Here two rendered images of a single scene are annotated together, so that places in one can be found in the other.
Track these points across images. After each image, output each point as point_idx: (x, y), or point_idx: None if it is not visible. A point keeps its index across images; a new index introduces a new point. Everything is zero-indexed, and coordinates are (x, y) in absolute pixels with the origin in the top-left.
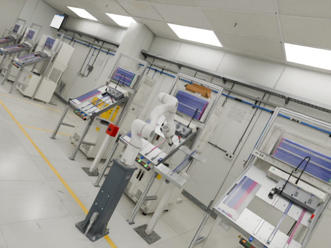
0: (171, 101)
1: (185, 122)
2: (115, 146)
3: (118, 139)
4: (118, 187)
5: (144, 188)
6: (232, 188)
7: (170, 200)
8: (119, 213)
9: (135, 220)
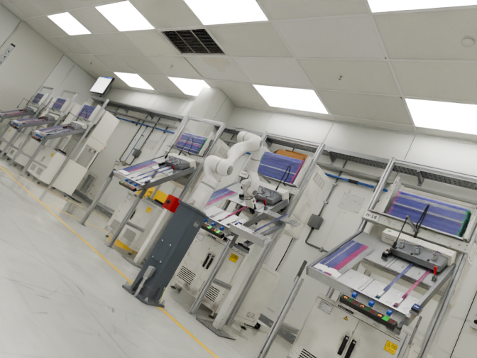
0: (254, 138)
1: (273, 187)
2: None
3: None
4: (184, 234)
5: None
6: (333, 251)
7: (250, 307)
8: (176, 302)
9: (199, 315)
